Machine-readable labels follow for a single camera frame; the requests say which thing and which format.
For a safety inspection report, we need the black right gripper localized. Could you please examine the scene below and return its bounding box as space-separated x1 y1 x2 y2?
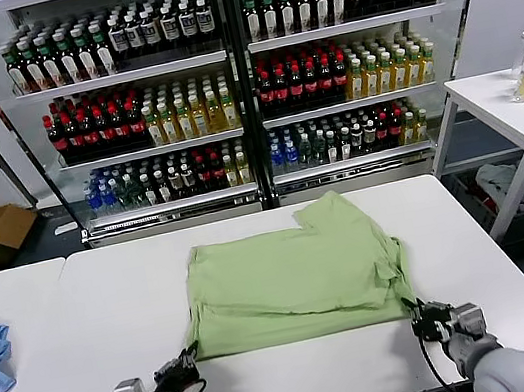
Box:
400 290 460 350

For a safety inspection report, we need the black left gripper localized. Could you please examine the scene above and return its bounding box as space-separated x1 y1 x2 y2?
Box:
141 340 209 392

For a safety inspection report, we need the light green polo shirt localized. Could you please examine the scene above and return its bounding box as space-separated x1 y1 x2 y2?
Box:
164 180 422 365

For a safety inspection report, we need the dark mesh laundry crate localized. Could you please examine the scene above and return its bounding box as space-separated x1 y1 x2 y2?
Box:
442 165 502 237

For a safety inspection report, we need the glass beverage display cabinet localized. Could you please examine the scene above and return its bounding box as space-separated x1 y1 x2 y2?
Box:
221 0 524 212
0 0 275 266

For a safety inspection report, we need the pale grey crumpled cloth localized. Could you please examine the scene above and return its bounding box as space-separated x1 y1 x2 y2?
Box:
472 158 524 222

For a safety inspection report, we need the white cabinet shelf board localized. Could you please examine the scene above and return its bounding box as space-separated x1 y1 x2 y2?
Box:
57 126 247 174
260 81 442 131
11 48 231 106
271 140 438 188
84 180 262 228
245 0 449 55

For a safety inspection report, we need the small white cap dark bottle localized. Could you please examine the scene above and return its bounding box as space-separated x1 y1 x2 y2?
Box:
323 129 343 165
349 123 370 159
166 167 187 202
152 169 173 204
362 120 382 156
180 163 201 198
139 172 160 207
336 127 356 162

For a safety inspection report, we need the small clear green water bottle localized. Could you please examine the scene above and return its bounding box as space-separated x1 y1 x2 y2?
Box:
125 175 146 210
309 132 329 167
111 178 132 212
296 135 317 171

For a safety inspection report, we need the small blue water bottle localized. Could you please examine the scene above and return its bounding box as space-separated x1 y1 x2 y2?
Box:
97 183 119 216
82 184 103 218
282 137 302 173
267 140 289 177

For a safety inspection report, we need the small red cap cola bottle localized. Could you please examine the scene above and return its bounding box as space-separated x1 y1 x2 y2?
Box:
207 153 229 192
194 157 216 196
386 109 408 149
374 113 395 153

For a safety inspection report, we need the small yellow drink bottle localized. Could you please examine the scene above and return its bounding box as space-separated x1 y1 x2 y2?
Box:
413 108 433 143
400 111 420 146
233 150 254 186
222 153 241 189

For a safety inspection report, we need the small white side table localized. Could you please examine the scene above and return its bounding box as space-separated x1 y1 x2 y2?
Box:
417 66 524 252

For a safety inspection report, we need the yellow tea drink bottle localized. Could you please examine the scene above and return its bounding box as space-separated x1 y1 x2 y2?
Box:
188 92 213 139
403 45 426 87
375 50 399 94
416 41 440 85
360 54 384 98
172 95 198 142
142 102 168 149
157 99 183 146
217 84 244 131
202 89 228 135
344 58 369 101
389 48 412 91

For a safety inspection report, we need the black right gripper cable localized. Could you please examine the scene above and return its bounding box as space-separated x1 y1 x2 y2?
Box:
416 332 458 392

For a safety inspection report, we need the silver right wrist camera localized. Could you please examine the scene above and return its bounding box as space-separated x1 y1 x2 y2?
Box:
444 300 490 349

